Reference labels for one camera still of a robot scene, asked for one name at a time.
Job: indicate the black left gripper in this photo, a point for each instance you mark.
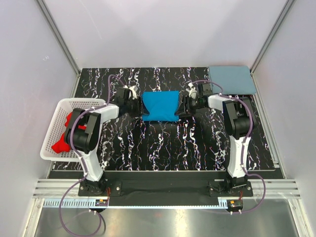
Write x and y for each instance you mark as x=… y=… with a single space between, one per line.
x=140 y=108

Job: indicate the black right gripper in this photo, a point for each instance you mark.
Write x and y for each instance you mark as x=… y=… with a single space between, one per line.
x=183 y=110

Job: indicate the bright blue t-shirt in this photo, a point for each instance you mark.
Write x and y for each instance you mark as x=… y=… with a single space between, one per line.
x=161 y=105

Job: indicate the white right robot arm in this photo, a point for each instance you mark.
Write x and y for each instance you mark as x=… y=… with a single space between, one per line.
x=239 y=123

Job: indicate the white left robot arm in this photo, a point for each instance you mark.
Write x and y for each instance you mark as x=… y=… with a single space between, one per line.
x=84 y=127

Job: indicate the folded light blue t-shirt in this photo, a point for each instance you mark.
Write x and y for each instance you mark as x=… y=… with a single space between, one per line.
x=234 y=80

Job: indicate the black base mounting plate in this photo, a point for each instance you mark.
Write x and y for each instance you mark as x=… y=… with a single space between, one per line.
x=163 y=188

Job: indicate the red t-shirt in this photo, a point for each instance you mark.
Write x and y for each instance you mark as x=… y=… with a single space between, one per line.
x=61 y=145

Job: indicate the white plastic laundry basket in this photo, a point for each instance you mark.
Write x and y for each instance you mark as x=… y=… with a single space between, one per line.
x=57 y=127

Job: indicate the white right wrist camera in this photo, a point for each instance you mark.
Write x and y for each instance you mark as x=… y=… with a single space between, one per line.
x=191 y=89

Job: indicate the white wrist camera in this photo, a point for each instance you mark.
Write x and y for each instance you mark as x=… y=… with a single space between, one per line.
x=132 y=91
x=191 y=89

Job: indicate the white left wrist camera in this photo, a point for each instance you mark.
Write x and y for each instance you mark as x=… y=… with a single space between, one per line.
x=132 y=91

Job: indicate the aluminium front rail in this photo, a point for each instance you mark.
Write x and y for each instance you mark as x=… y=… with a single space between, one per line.
x=272 y=189

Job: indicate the white toothed cable duct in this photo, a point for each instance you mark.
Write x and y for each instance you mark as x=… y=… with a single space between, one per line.
x=76 y=203

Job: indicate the left aluminium frame post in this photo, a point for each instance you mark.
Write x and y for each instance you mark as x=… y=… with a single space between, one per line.
x=54 y=28

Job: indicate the aluminium frame post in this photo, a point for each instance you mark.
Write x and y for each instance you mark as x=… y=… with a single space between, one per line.
x=54 y=28
x=272 y=34

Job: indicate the right aluminium frame post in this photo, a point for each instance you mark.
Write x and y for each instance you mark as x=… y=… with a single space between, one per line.
x=272 y=34

